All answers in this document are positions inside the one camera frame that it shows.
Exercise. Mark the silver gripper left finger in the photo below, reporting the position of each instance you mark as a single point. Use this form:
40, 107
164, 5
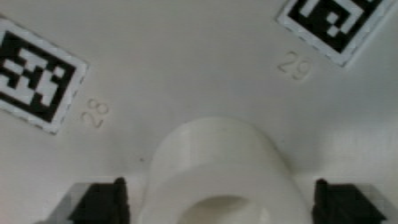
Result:
104, 207

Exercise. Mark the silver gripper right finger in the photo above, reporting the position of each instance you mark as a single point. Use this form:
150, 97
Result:
342, 205

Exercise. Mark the white cylindrical table leg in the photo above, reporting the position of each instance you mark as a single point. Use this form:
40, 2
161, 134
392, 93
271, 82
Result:
219, 179

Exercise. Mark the white round table top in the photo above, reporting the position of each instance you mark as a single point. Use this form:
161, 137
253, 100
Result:
124, 66

